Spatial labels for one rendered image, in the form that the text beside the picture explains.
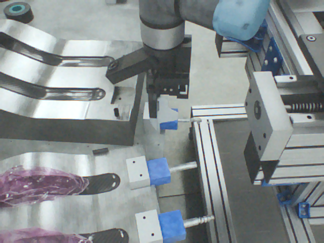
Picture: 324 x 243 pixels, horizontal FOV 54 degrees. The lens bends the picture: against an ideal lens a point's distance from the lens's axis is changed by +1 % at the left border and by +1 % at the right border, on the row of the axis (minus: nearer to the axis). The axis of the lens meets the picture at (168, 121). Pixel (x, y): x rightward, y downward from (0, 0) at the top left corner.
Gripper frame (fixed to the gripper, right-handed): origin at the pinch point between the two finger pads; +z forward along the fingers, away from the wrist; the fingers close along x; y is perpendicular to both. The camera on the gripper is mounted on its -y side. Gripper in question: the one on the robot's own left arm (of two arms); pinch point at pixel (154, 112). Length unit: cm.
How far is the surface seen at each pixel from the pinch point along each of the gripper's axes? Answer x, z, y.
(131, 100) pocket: 2.0, -1.6, -5.4
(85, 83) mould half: 4.3, -4.0, -15.7
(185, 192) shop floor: 23, 85, 10
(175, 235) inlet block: -27.7, -2.2, 5.7
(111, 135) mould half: -6.0, 0.9, -8.9
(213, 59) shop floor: 122, 85, 27
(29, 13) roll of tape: 40, 2, -42
